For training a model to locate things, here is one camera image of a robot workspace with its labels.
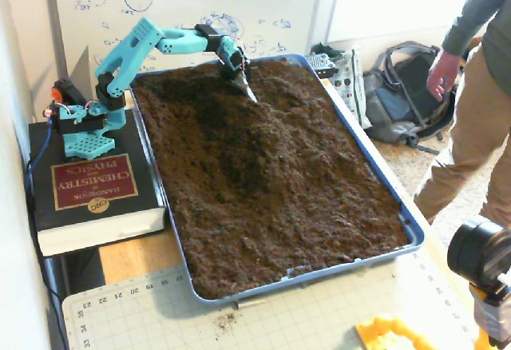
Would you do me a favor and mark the grey black backpack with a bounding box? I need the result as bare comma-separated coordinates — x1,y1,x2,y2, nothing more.
361,41,460,155

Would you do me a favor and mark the grey-green cutting mat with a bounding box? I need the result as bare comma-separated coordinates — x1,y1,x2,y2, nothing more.
61,241,492,350

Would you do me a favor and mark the black camera lens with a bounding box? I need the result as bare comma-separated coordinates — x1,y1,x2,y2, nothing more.
446,214,511,291

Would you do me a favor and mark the black chemistry physics handbook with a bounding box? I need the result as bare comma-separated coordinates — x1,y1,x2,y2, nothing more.
27,109,168,258

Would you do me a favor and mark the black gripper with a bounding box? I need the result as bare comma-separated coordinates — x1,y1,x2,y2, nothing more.
217,58,259,105

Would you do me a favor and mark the yellow plastic part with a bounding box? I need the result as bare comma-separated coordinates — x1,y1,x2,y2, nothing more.
355,314,440,350

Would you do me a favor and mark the person in khaki trousers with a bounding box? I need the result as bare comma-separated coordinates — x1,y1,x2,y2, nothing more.
413,10,511,225

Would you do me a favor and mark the small wooden stick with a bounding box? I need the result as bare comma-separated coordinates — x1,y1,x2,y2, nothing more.
235,298,267,310

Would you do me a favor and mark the black perforated electronic device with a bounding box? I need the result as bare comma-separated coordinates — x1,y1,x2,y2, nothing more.
306,53,335,79

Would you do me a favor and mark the black cable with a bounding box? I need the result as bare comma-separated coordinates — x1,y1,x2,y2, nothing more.
23,157,69,350

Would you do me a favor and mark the whiteboard with blue drawings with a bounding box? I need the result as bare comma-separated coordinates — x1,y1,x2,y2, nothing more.
42,0,345,87

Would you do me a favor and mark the person's hand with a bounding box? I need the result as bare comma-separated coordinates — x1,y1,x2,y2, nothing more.
426,50,461,102

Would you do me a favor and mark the grey yellow camera mount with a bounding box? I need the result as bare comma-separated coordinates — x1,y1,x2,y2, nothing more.
469,281,511,349

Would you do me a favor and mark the blue plastic tray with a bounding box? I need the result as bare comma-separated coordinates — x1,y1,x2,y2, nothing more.
128,53,426,308

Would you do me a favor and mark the white bag with red print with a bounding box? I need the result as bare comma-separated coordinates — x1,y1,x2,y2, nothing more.
327,49,372,129

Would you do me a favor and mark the forearm in grey sleeve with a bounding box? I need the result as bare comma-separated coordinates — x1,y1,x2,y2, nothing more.
442,0,511,58

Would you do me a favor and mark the blue cable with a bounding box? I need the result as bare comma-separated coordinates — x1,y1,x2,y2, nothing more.
23,124,55,207

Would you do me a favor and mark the brown soil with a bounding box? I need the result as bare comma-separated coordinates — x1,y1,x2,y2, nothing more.
131,58,412,301

